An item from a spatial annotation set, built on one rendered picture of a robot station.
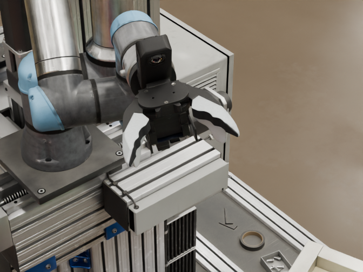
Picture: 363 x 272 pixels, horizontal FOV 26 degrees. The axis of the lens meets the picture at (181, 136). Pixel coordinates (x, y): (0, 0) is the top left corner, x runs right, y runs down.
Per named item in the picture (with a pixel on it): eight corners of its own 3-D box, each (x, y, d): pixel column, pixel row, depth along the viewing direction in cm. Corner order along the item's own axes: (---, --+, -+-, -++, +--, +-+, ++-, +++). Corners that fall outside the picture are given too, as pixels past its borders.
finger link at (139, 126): (136, 191, 105) (161, 146, 111) (128, 158, 101) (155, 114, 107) (115, 187, 106) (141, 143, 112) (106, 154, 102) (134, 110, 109)
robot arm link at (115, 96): (94, 114, 137) (90, 61, 130) (157, 104, 140) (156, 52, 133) (102, 142, 131) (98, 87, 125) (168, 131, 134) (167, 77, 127)
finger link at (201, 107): (253, 148, 108) (201, 127, 113) (250, 115, 105) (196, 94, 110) (240, 161, 107) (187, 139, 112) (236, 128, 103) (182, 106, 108)
